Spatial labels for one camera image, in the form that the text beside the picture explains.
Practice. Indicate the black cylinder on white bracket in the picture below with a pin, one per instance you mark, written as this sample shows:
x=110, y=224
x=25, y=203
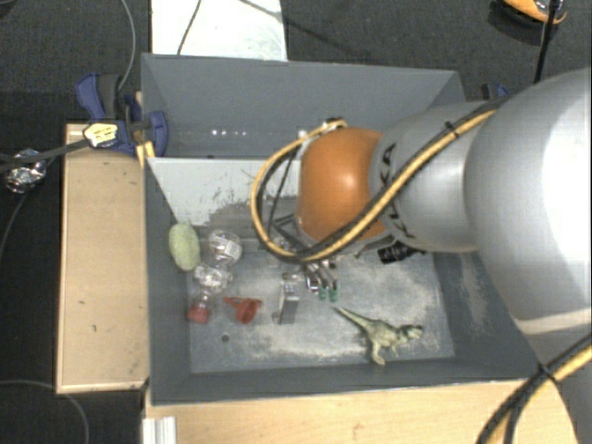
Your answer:
x=393, y=252

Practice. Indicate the green toy dinosaur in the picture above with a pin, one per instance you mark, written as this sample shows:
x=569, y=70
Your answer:
x=384, y=333

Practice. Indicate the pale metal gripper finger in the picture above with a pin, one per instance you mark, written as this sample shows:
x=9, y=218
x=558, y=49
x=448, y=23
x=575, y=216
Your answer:
x=289, y=277
x=289, y=308

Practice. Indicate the grey metal bin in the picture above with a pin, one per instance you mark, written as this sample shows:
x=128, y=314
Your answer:
x=324, y=336

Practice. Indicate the pale wood board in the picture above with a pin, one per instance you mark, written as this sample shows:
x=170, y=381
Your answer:
x=102, y=266

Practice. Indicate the clear plastic bottle red cap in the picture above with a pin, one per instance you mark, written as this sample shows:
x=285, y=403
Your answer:
x=217, y=262

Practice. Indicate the pale green oval sponge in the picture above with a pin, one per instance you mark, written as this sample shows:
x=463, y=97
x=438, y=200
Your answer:
x=184, y=247

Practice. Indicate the red plastic funnel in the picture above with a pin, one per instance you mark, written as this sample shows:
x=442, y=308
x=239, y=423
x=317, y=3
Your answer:
x=244, y=309

